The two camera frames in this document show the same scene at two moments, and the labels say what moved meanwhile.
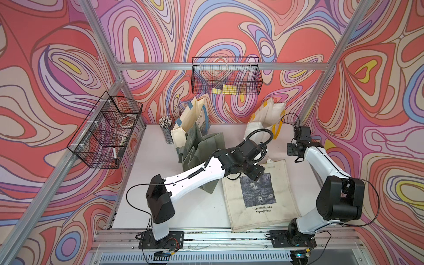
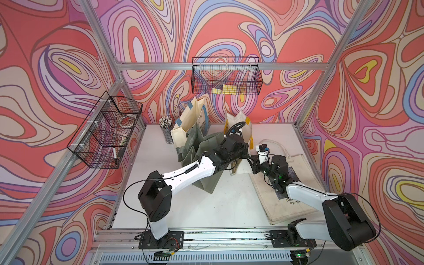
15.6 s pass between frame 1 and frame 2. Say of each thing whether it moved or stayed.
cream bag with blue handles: stayed
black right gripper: moved
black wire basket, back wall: stayed
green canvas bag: stayed
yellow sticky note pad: stayed
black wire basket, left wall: stayed
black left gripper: moved
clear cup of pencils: stayed
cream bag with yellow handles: moved
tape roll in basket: stayed
